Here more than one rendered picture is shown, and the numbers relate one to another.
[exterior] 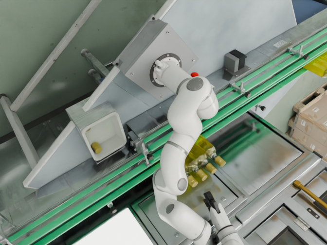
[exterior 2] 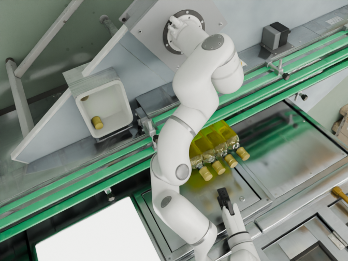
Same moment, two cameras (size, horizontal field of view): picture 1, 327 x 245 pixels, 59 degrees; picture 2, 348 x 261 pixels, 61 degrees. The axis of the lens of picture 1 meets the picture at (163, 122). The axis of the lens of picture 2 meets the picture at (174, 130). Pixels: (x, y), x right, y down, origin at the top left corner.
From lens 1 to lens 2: 0.24 m
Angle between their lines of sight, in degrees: 6
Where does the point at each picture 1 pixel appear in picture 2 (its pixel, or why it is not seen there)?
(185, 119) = (193, 86)
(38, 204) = (25, 181)
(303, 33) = not seen: outside the picture
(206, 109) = (226, 78)
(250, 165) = (281, 162)
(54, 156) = (46, 128)
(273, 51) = (324, 29)
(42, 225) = (25, 205)
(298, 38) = not seen: outside the picture
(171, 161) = (170, 141)
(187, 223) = (185, 222)
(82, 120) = (79, 86)
